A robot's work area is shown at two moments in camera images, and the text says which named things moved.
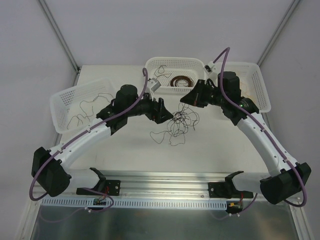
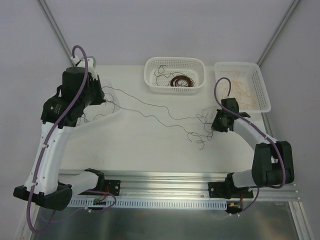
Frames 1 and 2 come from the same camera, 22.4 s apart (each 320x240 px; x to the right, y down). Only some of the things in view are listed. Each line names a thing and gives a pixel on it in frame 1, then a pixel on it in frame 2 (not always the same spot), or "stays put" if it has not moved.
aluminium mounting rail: x=160 y=186 stays put
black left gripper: x=156 y=110 to x=97 y=90
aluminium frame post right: x=277 y=32 stays put
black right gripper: x=199 y=93 to x=218 y=122
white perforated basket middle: x=176 y=75 stays put
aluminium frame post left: x=59 y=35 stays put
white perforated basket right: x=251 y=82 stays put
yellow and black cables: x=177 y=126 to x=198 y=127
